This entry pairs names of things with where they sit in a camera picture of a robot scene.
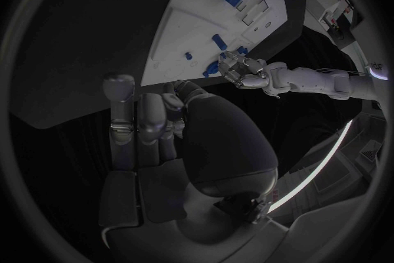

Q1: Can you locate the blue short cylinder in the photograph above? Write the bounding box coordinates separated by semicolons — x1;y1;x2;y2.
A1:
211;33;229;51

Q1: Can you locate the blue gear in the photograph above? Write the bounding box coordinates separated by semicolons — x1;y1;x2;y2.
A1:
202;61;222;79

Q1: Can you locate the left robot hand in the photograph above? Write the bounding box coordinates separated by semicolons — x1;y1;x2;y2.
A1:
217;51;271;90

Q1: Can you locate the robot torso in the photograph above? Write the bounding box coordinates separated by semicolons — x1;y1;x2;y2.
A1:
353;41;389;111

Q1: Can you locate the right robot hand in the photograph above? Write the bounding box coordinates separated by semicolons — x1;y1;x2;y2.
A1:
97;73;280;251

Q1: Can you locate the white cable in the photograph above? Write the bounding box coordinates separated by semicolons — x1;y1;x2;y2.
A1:
313;68;370;77

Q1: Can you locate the workshop desk with equipment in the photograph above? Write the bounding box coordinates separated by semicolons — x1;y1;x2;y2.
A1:
317;0;364;47

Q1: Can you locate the white task board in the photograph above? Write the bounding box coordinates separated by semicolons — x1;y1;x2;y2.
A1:
140;0;289;87

